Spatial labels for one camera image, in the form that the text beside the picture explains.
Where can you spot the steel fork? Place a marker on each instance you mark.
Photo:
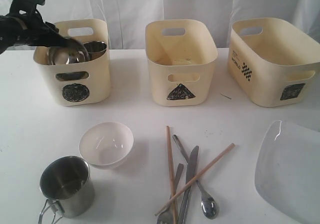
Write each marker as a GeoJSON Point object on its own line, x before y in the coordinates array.
{"type": "Point", "coordinates": [166, 217]}

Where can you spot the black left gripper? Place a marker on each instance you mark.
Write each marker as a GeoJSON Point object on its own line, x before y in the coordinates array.
{"type": "Point", "coordinates": [40, 33]}

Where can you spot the steel table knife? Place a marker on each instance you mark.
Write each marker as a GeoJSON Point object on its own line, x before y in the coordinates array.
{"type": "Point", "coordinates": [191, 167]}

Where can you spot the cream bin with triangle mark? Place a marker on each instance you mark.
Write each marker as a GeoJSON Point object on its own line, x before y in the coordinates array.
{"type": "Point", "coordinates": [181, 61]}

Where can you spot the steel mug with wire handle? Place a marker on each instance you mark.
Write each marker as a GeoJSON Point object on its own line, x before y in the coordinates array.
{"type": "Point", "coordinates": [67, 187]}

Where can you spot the cream bin with circle mark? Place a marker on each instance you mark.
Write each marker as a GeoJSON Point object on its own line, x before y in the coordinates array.
{"type": "Point", "coordinates": [80, 83]}

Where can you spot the white backdrop curtain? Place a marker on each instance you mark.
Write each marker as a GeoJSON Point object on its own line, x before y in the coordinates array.
{"type": "Point", "coordinates": [127, 19]}

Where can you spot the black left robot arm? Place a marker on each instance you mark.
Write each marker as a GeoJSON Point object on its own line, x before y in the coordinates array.
{"type": "Point", "coordinates": [10, 27]}

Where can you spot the white ceramic bowl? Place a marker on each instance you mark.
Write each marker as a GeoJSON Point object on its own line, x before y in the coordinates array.
{"type": "Point", "coordinates": [106, 145]}

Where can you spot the white square plate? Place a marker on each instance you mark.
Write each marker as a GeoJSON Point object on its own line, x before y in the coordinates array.
{"type": "Point", "coordinates": [287, 171]}

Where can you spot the diagonal wooden chopstick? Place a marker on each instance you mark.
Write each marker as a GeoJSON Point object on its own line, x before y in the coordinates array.
{"type": "Point", "coordinates": [197, 176]}

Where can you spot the steel spoon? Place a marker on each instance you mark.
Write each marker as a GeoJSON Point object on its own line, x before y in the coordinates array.
{"type": "Point", "coordinates": [208, 204]}

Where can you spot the cream bin with square mark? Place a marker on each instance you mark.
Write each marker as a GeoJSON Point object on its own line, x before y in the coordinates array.
{"type": "Point", "coordinates": [274, 62]}

